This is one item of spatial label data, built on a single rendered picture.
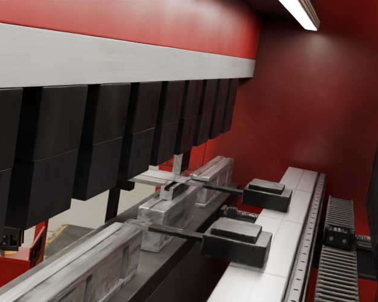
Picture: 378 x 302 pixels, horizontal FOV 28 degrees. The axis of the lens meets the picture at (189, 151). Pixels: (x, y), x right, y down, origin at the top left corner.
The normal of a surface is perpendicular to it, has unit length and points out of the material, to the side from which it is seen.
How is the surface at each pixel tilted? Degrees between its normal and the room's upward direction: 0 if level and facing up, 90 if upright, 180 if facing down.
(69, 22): 90
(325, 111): 90
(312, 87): 90
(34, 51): 90
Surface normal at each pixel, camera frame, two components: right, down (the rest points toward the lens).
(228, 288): 0.16, -0.98
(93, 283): 0.97, 0.18
